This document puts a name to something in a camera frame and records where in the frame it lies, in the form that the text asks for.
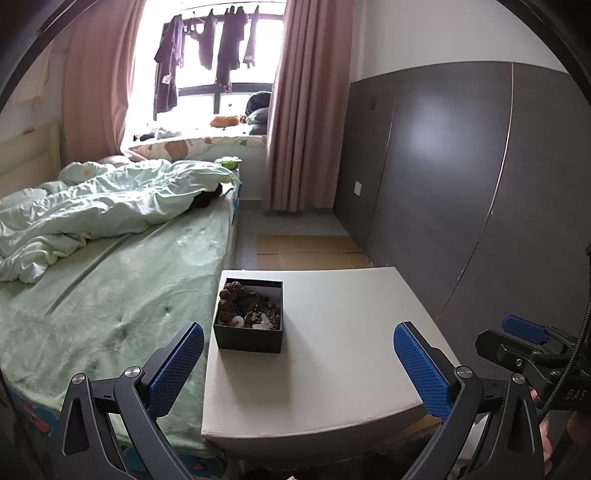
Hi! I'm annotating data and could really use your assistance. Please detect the person's right hand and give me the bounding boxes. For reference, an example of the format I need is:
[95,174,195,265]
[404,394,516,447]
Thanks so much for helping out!
[540,411,590,479]

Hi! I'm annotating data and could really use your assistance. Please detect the dark pillows on sill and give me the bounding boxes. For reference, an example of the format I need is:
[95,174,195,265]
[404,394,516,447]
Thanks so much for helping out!
[245,91,271,135]

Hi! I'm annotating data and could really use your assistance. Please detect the bear pattern window cushion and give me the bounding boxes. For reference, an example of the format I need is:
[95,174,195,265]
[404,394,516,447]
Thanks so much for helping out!
[128,135,267,161]

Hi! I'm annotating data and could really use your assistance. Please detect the dark hanging clothes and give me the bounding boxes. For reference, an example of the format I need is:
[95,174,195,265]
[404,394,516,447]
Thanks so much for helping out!
[153,5,270,116]

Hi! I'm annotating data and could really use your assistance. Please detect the light green crumpled duvet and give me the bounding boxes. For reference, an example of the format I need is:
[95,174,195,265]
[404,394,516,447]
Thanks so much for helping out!
[1,159,240,284]

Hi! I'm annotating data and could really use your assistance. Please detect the white bedside table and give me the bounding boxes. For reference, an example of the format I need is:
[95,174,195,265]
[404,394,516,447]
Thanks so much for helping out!
[201,267,449,459]

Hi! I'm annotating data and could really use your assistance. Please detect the white wall socket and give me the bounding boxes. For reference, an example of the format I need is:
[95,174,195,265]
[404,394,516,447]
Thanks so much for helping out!
[353,181,362,197]

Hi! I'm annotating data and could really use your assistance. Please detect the pink curtain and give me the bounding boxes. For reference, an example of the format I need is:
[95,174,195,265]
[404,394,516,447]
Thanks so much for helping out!
[263,1,353,212]
[62,1,145,162]

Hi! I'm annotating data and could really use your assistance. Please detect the beige padded headboard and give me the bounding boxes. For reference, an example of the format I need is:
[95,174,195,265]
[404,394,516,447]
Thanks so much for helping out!
[0,122,62,197]

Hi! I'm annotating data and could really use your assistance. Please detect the left pink curtain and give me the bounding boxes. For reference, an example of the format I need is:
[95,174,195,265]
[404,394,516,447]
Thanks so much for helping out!
[62,1,145,162]

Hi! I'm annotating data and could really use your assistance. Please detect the orange plush toy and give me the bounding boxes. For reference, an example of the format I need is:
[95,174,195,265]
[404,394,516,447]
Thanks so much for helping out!
[209,115,242,128]

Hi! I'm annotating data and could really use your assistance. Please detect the white shell butterfly ornament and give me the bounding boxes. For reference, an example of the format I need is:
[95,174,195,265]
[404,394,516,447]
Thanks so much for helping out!
[245,311,276,330]

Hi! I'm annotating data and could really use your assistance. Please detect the black jewelry box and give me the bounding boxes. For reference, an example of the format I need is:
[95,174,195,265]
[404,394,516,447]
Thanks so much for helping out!
[213,278,284,354]

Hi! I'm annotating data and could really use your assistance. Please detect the black cable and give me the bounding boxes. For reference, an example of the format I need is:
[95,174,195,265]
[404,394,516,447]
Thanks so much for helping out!
[535,244,591,416]

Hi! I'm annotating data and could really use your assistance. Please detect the flat cardboard on floor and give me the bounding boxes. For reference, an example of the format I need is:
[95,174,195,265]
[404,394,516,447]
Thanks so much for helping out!
[256,235,370,271]

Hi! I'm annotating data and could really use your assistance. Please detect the dark grey wardrobe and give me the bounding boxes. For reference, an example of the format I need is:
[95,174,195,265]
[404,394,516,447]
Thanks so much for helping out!
[334,61,590,352]

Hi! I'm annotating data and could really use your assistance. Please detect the green toy on bed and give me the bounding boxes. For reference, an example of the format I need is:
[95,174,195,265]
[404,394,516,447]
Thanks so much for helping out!
[215,156,242,170]

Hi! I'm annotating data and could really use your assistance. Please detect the bed with green sheet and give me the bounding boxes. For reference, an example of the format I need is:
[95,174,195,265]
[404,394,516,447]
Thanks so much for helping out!
[1,183,240,462]

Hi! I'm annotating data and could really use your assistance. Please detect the right pink curtain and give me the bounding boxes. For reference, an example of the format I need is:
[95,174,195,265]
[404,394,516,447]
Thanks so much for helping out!
[263,1,353,212]

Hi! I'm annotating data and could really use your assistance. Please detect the brown wooden bead bracelet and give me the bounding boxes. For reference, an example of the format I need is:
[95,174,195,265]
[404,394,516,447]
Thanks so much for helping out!
[217,280,249,329]

